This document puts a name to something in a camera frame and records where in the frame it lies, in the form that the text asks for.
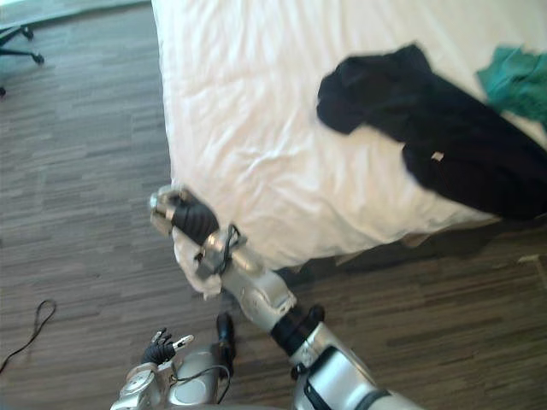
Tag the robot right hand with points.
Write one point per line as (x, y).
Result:
(194, 218)

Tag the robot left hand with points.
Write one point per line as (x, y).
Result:
(156, 352)

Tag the white bed sheet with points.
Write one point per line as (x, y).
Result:
(265, 128)

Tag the robot left silver arm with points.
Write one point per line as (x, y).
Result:
(139, 386)

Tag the robot right silver arm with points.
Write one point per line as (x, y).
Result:
(256, 290)

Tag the black cloth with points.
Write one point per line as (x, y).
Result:
(448, 128)

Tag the teal cloth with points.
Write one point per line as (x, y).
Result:
(517, 81)

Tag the robot dark foot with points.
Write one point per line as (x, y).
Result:
(225, 335)

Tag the black office chair base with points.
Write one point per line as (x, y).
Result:
(17, 52)

